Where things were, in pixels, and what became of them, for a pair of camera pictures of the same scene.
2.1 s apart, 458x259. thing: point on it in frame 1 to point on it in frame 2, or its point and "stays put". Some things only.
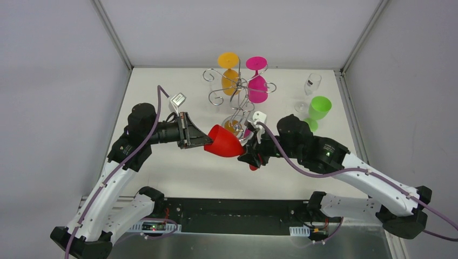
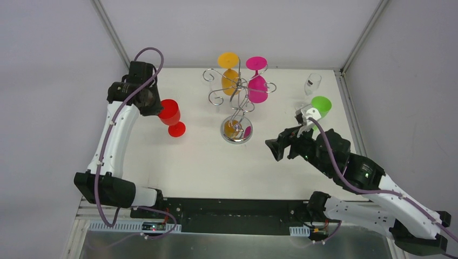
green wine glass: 318,108 stays put
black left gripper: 182,130 to 152,106
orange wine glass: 230,80 stays put
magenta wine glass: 257,88 stays put
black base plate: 197,214 stays put
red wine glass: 225,144 to 170,116
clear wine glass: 312,83 stays put
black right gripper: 258,143 to 291,145
